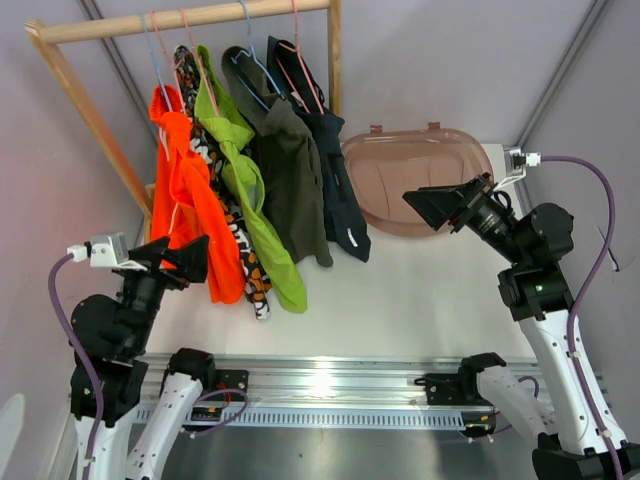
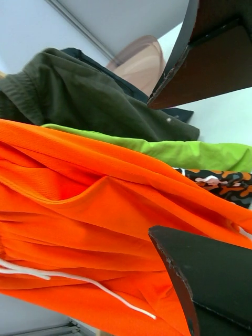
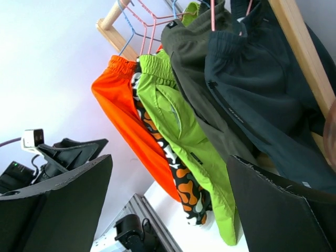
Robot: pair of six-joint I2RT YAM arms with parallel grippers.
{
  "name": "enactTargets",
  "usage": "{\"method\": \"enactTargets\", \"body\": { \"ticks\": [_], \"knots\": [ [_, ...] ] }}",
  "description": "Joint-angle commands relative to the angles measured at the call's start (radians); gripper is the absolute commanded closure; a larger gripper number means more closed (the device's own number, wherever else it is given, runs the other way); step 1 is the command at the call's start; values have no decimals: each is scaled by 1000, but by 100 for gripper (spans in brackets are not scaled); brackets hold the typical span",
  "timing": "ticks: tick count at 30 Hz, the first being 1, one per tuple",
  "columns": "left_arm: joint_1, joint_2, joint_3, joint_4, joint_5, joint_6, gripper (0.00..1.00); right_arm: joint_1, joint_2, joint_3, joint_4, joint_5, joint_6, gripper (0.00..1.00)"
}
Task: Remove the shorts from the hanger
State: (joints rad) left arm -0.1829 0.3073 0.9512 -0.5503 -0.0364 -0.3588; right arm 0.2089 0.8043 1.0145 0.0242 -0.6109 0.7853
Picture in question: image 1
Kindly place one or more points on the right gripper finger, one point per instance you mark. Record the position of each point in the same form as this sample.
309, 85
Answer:
440, 208
454, 192

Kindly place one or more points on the lime green shorts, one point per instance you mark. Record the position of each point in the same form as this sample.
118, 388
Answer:
244, 180

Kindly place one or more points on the blue wire hanger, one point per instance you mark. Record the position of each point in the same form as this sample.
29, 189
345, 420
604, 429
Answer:
251, 54

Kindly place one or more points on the olive green shorts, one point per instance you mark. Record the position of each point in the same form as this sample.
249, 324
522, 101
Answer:
286, 155

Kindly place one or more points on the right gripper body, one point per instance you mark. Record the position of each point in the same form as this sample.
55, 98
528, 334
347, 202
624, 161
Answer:
487, 217

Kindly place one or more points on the wooden clothes rack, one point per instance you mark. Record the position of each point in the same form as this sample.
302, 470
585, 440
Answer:
47, 39

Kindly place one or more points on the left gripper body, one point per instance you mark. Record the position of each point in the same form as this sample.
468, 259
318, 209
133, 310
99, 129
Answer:
144, 290

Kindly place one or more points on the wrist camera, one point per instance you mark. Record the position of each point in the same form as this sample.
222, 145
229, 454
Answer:
517, 162
102, 251

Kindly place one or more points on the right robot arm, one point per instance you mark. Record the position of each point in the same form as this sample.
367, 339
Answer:
574, 435

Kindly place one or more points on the navy blue shorts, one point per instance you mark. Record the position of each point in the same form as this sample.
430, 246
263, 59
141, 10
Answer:
344, 221

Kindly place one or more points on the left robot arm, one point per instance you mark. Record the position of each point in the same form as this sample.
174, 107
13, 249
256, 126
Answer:
109, 338

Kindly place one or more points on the pink hanger of green shorts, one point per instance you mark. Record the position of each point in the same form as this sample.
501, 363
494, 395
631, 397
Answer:
199, 62

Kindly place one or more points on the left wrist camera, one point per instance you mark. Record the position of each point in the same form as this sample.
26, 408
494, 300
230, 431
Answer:
102, 251

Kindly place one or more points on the white slotted cable duct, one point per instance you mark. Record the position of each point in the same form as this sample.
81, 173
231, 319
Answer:
413, 419

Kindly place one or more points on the pink plastic basket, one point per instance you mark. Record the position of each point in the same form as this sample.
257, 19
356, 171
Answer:
382, 166

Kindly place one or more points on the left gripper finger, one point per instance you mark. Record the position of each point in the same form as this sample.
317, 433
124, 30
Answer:
151, 254
190, 262

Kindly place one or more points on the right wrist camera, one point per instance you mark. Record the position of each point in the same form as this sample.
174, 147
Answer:
517, 162

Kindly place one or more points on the patterned black orange shorts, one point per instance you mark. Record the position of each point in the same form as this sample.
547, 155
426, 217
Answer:
202, 142

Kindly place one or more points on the pink hanger of patterned shorts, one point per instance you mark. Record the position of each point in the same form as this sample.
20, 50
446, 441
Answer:
169, 60

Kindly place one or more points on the pink wire hanger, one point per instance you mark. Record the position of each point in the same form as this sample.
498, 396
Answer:
304, 89

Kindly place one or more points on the blue hanger of orange shorts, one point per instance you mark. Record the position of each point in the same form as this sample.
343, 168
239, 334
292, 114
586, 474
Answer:
154, 61

